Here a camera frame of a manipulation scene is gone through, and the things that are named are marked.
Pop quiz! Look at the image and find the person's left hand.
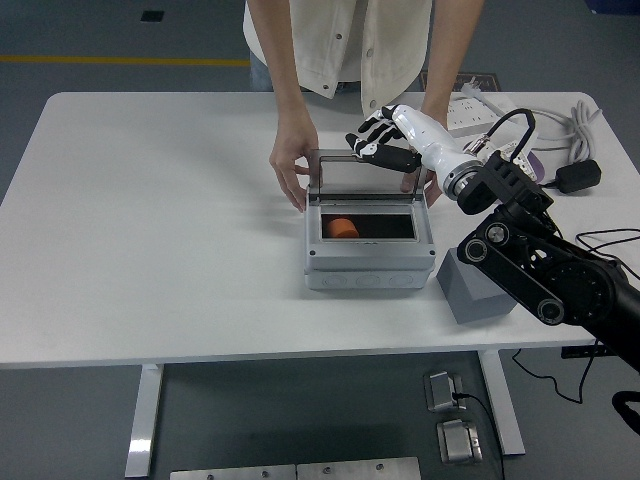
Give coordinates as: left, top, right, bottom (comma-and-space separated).
399, 168, 445, 209

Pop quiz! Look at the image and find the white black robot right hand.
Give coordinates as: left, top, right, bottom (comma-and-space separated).
344, 103, 479, 184

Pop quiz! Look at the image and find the person's right hand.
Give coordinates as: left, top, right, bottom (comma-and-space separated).
268, 130, 321, 214

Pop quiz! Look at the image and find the smoked transparent box lid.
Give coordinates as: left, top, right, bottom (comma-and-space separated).
308, 147, 431, 205

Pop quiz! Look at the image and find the orange cylindrical battery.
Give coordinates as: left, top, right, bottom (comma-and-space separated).
327, 217, 360, 240

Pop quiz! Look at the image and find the grey plastic junction box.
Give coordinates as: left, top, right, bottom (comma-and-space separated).
303, 197, 437, 292

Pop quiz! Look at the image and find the small white flat box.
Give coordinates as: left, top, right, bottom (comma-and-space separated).
492, 122, 539, 151

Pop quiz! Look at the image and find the silver floor socket box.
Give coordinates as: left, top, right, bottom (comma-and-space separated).
435, 418, 485, 465
423, 368, 469, 413

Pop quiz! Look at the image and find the white power strip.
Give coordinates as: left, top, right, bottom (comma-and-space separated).
446, 97, 501, 132

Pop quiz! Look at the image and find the dark floor sign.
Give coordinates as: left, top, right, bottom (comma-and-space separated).
421, 71, 500, 94

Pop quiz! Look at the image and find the white rectangular adapter block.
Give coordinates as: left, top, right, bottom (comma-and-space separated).
487, 94, 521, 119

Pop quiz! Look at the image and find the printed white socket module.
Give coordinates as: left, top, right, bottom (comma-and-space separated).
499, 142, 535, 177

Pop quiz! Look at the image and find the grey foam block holder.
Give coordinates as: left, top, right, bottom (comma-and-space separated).
436, 247, 519, 326

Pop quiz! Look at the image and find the person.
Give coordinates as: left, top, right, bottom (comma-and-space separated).
243, 0, 434, 116

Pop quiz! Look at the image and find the black power adapter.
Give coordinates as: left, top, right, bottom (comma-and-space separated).
555, 159, 603, 194

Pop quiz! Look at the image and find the black table control panel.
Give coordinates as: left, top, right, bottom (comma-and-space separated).
560, 345, 614, 359

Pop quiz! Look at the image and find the white table leg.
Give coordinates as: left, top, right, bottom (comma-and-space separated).
124, 363, 166, 477
477, 349, 526, 457

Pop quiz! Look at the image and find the blue object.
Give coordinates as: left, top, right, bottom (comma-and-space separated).
587, 0, 640, 14

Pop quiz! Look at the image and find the grey metal floor plate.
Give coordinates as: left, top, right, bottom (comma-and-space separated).
296, 456, 422, 480
169, 464, 297, 480

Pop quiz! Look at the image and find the black robot hand cable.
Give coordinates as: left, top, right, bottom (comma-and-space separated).
467, 108, 631, 264

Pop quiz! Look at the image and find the white coiled cable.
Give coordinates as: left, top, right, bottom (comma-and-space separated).
529, 98, 604, 164

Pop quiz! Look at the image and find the black table controller cable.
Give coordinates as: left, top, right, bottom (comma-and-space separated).
510, 342, 601, 404

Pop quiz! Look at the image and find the black floor socket cable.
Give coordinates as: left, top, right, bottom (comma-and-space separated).
451, 392, 506, 480

